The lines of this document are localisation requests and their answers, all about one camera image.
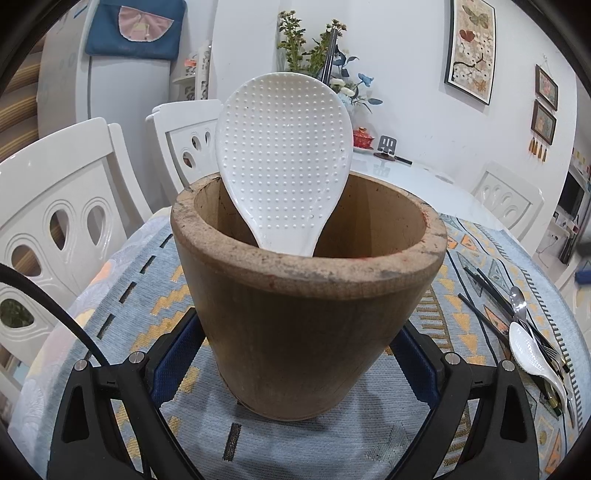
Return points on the metal spoon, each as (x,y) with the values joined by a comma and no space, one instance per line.
(517,295)

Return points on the white refrigerator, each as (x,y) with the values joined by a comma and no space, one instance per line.
(129,92)

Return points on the white shelf with ornaments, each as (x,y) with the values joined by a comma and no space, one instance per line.
(203,69)

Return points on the blue patterned table mat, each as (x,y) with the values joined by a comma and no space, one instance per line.
(295,443)

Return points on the large framed floral picture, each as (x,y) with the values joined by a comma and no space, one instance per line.
(471,50)

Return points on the orange hanging tassels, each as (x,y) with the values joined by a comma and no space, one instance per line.
(538,150)

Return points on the flower bouquet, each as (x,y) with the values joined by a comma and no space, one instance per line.
(295,46)

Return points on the black tabletop stand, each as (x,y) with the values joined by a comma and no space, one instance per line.
(387,145)

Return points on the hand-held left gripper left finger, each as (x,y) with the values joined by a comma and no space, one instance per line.
(173,364)

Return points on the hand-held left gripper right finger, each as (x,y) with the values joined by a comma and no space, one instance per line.
(418,369)

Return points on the blue refrigerator cover cloth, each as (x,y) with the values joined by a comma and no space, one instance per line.
(101,37)

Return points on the red pot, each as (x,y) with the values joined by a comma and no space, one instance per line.
(363,138)

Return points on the television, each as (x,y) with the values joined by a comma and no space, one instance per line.
(570,194)

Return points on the wooden utensil holder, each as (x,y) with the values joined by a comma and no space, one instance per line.
(295,332)

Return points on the metal fork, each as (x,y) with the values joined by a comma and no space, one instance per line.
(551,353)

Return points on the white dotted rice paddle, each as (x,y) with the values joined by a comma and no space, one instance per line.
(281,157)
(531,355)

